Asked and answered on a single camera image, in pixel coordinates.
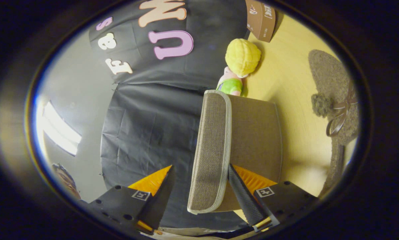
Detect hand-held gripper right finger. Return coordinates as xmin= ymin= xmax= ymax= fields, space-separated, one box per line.
xmin=228 ymin=163 xmax=320 ymax=233

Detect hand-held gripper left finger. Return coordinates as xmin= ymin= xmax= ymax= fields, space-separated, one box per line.
xmin=80 ymin=165 xmax=176 ymax=235

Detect beige fabric storage box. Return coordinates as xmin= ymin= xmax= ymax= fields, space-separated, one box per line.
xmin=219 ymin=94 xmax=283 ymax=212

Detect brown fuzzy shoe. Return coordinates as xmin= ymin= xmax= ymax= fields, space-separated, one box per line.
xmin=308 ymin=49 xmax=360 ymax=198

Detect black backdrop cloth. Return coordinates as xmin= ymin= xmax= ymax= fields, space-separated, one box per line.
xmin=88 ymin=0 xmax=250 ymax=230

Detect person's head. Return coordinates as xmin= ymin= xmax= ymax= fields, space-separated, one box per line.
xmin=51 ymin=163 xmax=82 ymax=200

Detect pink star plush toy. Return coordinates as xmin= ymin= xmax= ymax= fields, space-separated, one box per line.
xmin=216 ymin=66 xmax=248 ymax=97

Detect ceiling light panel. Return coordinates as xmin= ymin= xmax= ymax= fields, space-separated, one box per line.
xmin=41 ymin=101 xmax=83 ymax=156

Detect yellow round plush toy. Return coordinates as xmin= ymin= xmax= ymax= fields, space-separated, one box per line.
xmin=225 ymin=38 xmax=262 ymax=78

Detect brown cover book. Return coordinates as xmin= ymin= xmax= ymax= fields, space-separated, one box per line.
xmin=245 ymin=0 xmax=276 ymax=43

